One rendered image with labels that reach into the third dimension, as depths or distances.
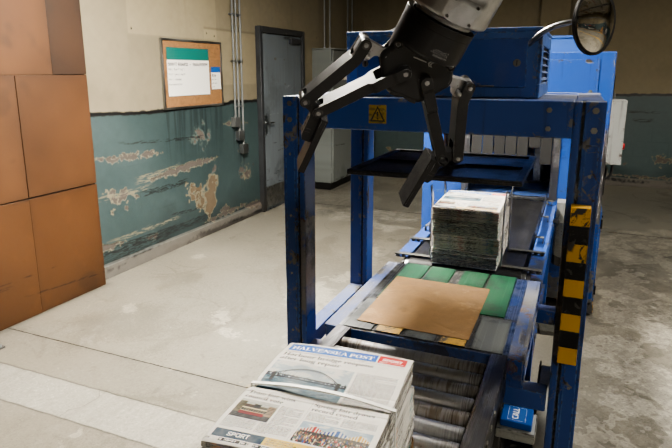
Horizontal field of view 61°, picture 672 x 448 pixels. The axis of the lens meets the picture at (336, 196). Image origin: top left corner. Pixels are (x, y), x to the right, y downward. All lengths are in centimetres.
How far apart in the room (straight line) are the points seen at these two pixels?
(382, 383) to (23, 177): 337
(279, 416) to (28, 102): 341
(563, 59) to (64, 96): 334
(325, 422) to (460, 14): 73
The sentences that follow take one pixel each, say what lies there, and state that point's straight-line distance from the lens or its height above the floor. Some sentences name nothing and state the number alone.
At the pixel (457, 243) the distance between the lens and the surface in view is 250.
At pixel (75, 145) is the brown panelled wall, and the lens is 445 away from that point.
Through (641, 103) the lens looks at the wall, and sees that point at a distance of 912.
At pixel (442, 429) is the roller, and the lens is 147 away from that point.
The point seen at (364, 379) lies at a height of 103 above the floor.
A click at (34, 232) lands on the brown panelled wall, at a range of 430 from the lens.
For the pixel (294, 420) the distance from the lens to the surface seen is 106.
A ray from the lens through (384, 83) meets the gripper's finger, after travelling 60.
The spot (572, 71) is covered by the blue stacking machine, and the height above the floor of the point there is 163.
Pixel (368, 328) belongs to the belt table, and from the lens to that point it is 191.
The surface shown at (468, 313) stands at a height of 80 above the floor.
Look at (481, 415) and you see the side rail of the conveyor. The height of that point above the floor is 80.
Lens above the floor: 163
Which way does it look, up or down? 12 degrees down
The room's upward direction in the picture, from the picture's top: straight up
